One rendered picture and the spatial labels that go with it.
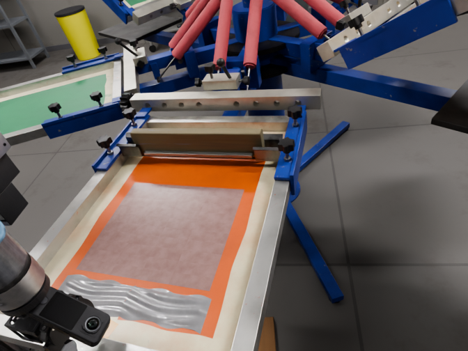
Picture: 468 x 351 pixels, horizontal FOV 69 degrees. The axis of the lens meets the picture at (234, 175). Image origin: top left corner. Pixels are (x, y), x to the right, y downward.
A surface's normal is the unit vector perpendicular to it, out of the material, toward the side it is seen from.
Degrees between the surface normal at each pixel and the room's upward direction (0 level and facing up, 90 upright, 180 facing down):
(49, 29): 90
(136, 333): 0
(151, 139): 90
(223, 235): 0
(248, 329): 0
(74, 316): 30
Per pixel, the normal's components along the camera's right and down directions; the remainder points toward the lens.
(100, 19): -0.11, 0.66
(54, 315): 0.33, -0.63
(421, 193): -0.17, -0.74
